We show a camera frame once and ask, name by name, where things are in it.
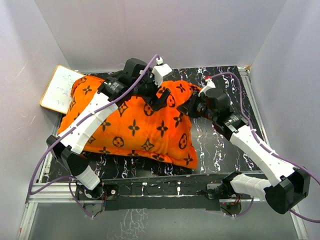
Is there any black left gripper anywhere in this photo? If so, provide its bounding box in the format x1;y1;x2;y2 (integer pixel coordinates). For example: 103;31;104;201
132;69;170;111

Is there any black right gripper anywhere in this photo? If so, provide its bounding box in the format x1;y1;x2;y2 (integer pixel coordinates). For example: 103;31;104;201
176;91;217;122

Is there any orange patterned plush pillowcase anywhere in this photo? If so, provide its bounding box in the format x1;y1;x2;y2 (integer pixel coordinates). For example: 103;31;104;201
57;76;202;170

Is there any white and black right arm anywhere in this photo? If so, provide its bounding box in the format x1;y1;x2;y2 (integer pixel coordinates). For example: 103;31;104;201
177;88;311;214

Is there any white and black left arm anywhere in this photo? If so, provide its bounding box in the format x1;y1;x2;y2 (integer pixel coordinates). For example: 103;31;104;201
46;55;172;200

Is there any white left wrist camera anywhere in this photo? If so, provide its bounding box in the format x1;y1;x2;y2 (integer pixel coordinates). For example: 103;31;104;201
152;57;172;88

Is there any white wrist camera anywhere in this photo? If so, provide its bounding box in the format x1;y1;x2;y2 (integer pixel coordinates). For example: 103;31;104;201
198;76;216;97
152;57;172;88

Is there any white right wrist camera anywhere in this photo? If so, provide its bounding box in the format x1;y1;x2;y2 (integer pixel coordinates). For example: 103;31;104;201
198;76;216;97

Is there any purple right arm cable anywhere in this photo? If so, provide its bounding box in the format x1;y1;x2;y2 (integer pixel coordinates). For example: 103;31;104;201
209;71;320;224

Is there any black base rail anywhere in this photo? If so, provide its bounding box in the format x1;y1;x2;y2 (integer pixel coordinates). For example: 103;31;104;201
74;174;251;212

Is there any white board with wooden frame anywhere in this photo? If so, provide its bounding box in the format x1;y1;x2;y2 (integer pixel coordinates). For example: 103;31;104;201
39;65;85;114

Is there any aluminium frame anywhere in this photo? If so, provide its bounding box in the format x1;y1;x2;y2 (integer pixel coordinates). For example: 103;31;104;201
17;67;310;240

